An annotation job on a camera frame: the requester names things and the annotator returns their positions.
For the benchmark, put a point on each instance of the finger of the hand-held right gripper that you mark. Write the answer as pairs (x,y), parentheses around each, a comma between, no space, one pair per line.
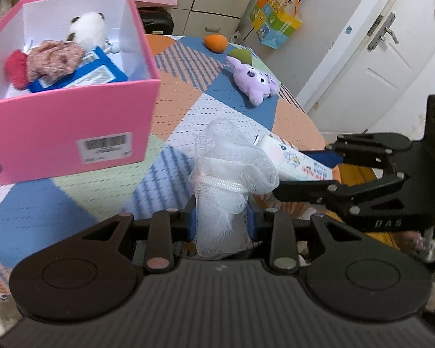
(366,148)
(311,190)

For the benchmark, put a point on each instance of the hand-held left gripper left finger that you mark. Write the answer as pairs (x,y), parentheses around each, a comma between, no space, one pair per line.
(192,221)

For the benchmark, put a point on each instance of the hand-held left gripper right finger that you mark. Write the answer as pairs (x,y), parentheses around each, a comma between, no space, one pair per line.
(253,224)

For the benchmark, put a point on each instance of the white printed tube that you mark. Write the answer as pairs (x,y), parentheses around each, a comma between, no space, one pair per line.
(293,161)

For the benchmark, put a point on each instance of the white mesh bath loofah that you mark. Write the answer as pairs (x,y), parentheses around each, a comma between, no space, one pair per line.
(232,159)

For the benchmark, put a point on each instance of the pink cardboard box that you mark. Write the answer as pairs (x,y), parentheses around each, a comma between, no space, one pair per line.
(58,116)

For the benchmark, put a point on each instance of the blue packet white label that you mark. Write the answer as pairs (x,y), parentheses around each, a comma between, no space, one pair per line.
(98,70)

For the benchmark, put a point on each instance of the floral cloth toy red pompom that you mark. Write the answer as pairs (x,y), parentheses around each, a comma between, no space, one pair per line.
(54,58)

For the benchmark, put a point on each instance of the white plush toy brown ear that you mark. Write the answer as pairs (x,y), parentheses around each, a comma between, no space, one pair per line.
(90,27)

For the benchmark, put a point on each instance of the person's right hand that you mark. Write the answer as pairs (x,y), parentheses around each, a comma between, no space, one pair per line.
(413,241)

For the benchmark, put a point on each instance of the white door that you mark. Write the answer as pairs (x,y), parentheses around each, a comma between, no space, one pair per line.
(348,79)

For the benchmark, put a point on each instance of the purple plush toy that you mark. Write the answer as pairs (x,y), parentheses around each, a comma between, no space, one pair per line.
(252,79)

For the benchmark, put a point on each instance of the colourful paper gift bag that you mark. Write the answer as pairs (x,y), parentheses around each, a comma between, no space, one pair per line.
(275,25)

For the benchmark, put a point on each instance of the black suitcase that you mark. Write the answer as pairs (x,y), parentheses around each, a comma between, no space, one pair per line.
(156,21)

